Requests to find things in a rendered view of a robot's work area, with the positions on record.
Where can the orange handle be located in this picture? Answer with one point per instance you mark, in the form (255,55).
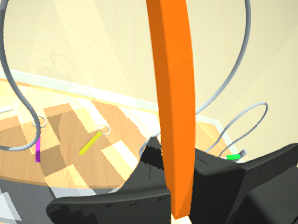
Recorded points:
(176,97)

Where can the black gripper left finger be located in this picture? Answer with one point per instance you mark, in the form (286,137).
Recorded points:
(143,199)

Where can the yellow handle with grey loop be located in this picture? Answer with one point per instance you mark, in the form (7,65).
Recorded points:
(95,138)

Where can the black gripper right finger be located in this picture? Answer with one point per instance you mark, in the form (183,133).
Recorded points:
(219,186)

